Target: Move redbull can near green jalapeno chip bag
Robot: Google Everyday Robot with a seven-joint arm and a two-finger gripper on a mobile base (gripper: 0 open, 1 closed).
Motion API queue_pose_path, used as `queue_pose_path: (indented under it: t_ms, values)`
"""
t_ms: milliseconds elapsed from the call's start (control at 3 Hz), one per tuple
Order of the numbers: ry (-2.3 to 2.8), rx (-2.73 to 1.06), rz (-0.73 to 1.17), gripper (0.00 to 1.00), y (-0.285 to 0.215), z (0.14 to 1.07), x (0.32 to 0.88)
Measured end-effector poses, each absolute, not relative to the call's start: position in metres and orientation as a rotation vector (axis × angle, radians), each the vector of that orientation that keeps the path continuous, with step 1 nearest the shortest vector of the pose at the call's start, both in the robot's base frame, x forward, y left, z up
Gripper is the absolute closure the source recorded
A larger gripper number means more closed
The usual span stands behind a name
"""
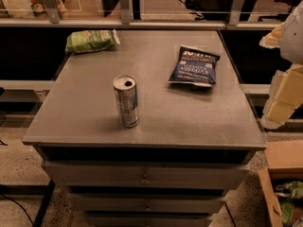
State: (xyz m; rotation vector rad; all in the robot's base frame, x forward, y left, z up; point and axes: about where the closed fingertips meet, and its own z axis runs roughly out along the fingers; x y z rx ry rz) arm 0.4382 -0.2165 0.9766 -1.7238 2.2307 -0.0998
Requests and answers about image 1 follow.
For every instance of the green jalapeno chip bag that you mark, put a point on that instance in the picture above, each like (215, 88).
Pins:
(91, 41)

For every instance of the blue salt vinegar chip bag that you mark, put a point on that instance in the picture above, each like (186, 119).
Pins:
(196, 67)

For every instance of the silver redbull can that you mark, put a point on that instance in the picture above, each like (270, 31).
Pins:
(126, 100)

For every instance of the drawer with knob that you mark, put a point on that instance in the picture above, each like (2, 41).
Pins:
(209, 176)
(144, 220)
(96, 202)

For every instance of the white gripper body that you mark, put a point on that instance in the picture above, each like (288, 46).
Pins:
(294, 38)

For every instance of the cardboard box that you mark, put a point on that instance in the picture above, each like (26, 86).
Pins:
(285, 164)

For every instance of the middle drawer with knob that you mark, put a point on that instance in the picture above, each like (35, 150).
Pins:
(96, 202)

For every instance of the green bag in box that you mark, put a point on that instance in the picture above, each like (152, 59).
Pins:
(290, 199)

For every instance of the wooden shelf with metal posts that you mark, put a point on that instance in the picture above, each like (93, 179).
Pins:
(129, 13)

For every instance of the bottom drawer with knob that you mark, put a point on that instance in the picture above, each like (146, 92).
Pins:
(144, 220)

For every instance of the top drawer with knob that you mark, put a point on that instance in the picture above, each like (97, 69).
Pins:
(209, 176)

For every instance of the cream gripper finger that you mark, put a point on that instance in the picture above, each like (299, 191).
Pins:
(285, 96)
(272, 39)

